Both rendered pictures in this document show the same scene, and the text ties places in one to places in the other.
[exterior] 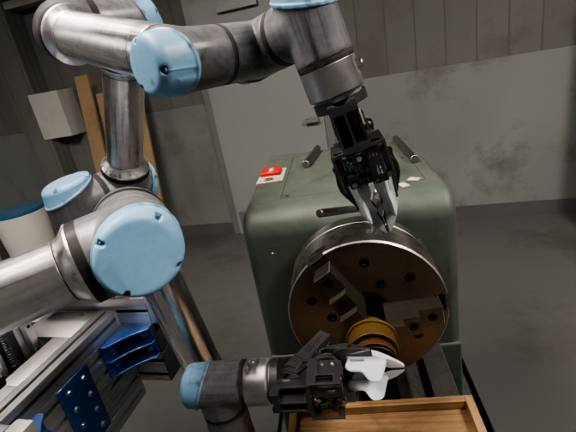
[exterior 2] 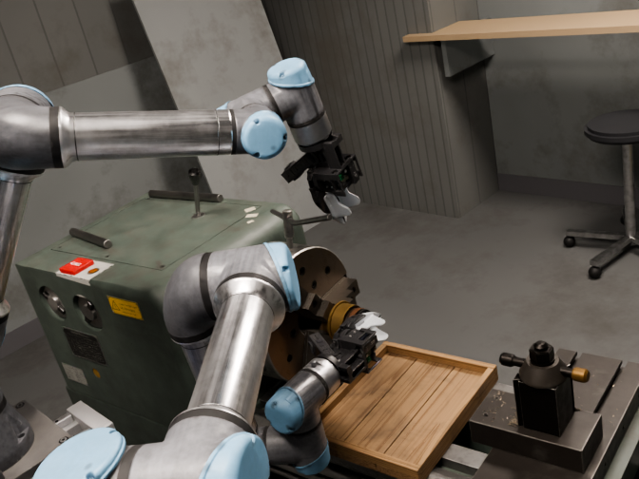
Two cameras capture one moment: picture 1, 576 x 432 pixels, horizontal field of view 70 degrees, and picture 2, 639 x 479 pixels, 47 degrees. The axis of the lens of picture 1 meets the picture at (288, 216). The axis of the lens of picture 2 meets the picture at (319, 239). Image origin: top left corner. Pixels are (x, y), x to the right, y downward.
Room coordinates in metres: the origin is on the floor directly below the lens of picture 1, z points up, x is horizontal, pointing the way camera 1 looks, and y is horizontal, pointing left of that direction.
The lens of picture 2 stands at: (-0.16, 1.06, 1.90)
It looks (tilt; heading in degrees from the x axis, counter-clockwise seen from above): 24 degrees down; 303
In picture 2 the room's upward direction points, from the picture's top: 13 degrees counter-clockwise
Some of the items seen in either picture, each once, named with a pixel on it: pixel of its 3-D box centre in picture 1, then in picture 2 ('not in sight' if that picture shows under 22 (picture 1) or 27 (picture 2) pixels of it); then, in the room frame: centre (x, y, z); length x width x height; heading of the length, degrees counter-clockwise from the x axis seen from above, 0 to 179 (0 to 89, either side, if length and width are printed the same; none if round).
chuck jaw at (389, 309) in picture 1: (417, 314); (342, 295); (0.65, -0.21, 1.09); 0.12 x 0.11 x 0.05; 81
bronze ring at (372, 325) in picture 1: (372, 346); (346, 322); (0.59, -0.11, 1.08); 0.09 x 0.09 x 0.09; 81
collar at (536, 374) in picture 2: not in sight; (543, 367); (0.13, 0.05, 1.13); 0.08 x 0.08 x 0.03
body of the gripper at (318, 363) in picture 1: (309, 381); (347, 355); (0.53, 0.01, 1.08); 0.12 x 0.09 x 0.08; 80
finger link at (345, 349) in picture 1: (345, 358); (352, 328); (0.54, -0.05, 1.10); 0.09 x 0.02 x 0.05; 80
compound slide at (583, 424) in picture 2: not in sight; (534, 428); (0.15, 0.04, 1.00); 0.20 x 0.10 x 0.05; 171
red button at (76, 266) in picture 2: (271, 172); (77, 267); (1.21, 0.03, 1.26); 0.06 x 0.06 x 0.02; 81
